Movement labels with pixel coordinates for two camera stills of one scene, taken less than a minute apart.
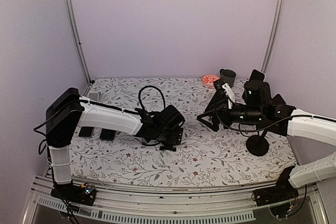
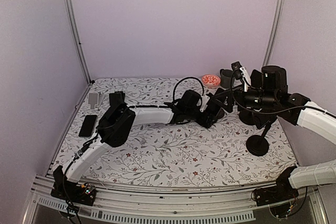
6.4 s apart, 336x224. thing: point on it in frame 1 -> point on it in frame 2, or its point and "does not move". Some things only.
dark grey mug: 227,76 does not move
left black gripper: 177,138 -> 203,123
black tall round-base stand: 258,145 does not move
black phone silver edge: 86,131 does not move
